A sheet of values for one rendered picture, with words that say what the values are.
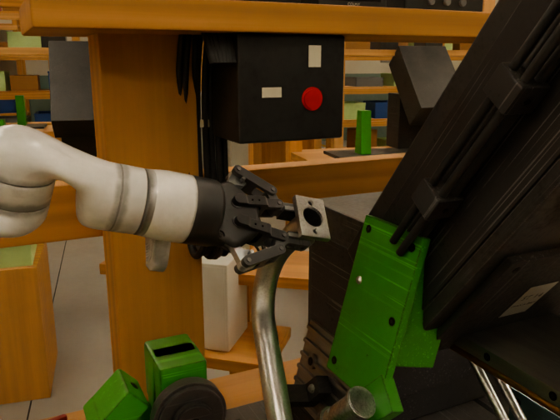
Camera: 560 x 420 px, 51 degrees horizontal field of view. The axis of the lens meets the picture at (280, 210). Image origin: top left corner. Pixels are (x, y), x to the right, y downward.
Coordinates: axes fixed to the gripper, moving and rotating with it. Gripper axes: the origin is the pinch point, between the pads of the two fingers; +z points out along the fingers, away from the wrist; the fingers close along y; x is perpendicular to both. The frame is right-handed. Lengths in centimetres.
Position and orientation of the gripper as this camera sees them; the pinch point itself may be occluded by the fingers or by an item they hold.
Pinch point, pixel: (295, 227)
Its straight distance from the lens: 70.5
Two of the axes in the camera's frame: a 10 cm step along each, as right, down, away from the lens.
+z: 8.7, 1.5, 4.8
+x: -4.8, 5.0, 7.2
